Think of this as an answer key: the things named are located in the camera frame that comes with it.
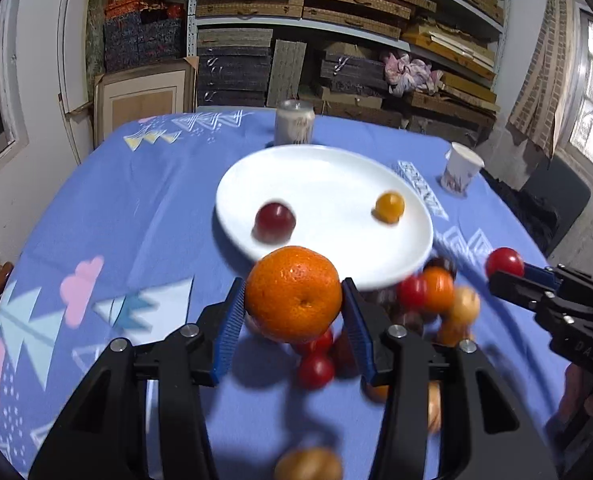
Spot brick pattern curtain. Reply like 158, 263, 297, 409
506, 0, 584, 158

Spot person's right hand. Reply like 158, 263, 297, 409
559, 364, 593, 420

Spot dark red plum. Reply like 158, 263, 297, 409
254, 201, 297, 243

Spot printed paper cup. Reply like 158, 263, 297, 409
440, 142, 485, 195

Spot stack of yellow flat boxes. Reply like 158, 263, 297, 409
401, 15, 502, 131

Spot pink cloth bundle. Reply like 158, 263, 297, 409
381, 51, 444, 97

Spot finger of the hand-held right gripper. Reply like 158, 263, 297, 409
523, 261, 563, 292
490, 270, 559, 311

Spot white board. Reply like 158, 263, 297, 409
56, 0, 97, 166

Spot brown date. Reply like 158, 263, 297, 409
371, 289, 402, 317
423, 256, 458, 281

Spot orange patterned box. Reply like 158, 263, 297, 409
105, 0, 184, 18

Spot dark purple plum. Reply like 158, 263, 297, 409
393, 310, 425, 337

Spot framed cardboard picture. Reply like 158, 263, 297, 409
93, 57, 200, 148

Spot stack of dark grey boxes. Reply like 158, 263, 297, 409
196, 27, 274, 108

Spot black chair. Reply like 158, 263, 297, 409
519, 152, 592, 256

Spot stack of tan woven boxes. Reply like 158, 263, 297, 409
196, 0, 504, 41

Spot stack of dark brown boxes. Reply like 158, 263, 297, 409
319, 42, 407, 93

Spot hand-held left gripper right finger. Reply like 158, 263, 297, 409
341, 276, 559, 480

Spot stack of blue patterned boxes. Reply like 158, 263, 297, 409
104, 7, 186, 73

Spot small orange loquat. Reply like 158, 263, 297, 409
373, 191, 406, 225

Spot white plate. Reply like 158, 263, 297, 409
215, 144, 435, 291

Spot white metal shelf rack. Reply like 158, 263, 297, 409
186, 0, 509, 111

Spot green patterned panel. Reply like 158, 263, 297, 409
85, 0, 108, 81

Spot white beverage can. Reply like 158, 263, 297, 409
275, 100, 316, 147

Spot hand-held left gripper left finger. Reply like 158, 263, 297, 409
29, 276, 247, 480

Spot large orange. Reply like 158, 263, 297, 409
245, 246, 343, 344

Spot small mandarin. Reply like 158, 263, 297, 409
420, 266, 456, 313

